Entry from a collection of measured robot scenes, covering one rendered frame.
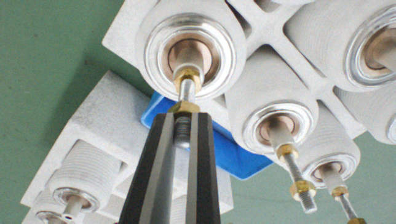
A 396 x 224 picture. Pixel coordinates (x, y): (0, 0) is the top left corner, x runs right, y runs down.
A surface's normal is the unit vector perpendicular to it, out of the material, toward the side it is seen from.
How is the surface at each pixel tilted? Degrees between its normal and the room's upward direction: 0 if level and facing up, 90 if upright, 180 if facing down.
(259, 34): 0
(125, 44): 0
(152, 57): 4
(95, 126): 90
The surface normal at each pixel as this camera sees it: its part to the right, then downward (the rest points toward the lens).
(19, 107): 0.00, 0.61
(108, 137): 0.68, -0.57
